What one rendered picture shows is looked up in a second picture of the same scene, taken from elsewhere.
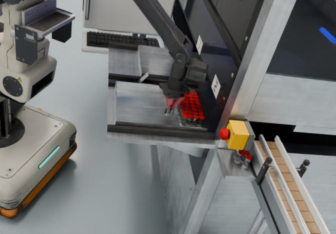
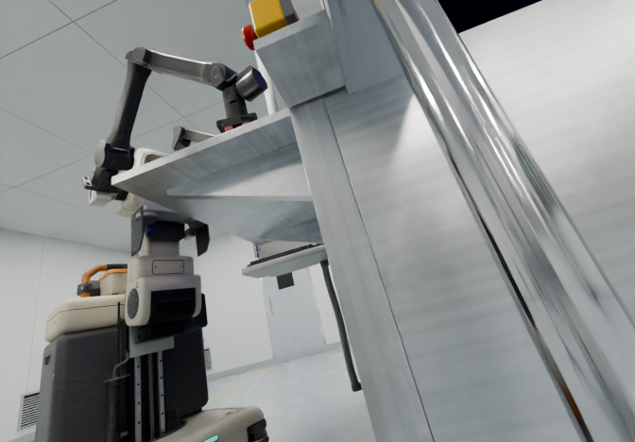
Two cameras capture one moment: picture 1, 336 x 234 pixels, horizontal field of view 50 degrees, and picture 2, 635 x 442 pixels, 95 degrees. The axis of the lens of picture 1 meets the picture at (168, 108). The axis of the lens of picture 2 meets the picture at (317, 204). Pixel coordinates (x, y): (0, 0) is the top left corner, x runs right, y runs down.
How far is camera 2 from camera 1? 143 cm
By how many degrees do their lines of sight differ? 62
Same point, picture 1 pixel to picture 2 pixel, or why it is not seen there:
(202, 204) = (353, 273)
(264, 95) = not seen: outside the picture
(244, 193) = (447, 182)
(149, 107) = not seen: hidden behind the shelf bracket
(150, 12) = (180, 65)
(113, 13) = (284, 245)
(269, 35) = not seen: outside the picture
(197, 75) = (243, 78)
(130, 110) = not seen: hidden behind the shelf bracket
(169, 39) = (202, 69)
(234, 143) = (257, 15)
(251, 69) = not seen: outside the picture
